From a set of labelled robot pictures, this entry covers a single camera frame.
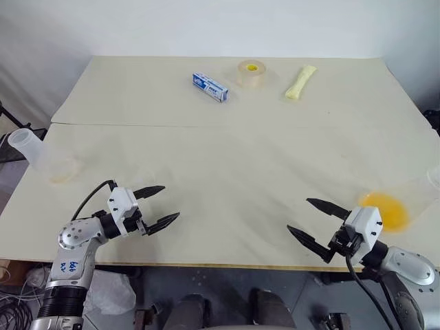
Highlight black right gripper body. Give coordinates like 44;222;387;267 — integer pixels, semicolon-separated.
328;225;360;257

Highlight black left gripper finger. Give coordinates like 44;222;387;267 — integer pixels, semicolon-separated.
133;186;166;200
142;212;181;237

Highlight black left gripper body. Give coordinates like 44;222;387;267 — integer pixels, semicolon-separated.
124;210;151;238

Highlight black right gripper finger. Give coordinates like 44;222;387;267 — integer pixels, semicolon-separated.
287;225;335;265
306;197;350;221

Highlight clear plastic cup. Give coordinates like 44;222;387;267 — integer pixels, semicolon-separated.
6;129;78;183

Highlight white plastic bag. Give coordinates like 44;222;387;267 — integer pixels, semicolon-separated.
84;269;138;316

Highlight beige table cover sheet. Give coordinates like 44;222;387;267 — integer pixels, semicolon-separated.
0;122;440;273
50;54;435;131

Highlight blue and white carton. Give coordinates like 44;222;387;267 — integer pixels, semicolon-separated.
190;71;231;104

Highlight yellow wrapped bread stick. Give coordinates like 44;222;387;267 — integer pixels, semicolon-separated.
284;65;318;102

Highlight brown cardboard box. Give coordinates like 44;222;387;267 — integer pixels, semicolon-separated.
0;259;52;286

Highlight black object beside table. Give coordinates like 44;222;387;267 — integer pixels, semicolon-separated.
421;109;440;133

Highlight black metal stand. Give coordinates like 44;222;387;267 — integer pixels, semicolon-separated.
0;101;48;166

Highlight beige tape roll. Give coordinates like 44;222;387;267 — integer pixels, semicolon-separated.
235;59;269;89

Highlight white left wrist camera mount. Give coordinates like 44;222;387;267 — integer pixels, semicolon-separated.
107;187;142;235

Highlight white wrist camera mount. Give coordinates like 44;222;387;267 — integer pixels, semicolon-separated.
343;205;383;259
107;187;142;235

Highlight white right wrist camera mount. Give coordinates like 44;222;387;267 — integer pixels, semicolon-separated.
343;205;383;259

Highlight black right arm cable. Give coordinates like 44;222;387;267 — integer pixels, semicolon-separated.
345;252;406;330

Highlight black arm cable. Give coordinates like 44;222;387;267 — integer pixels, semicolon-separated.
345;252;406;330
70;179;118;223

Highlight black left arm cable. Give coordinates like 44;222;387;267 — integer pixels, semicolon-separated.
70;179;118;223

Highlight tangled white and black cables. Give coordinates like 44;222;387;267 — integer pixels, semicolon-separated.
0;271;47;330

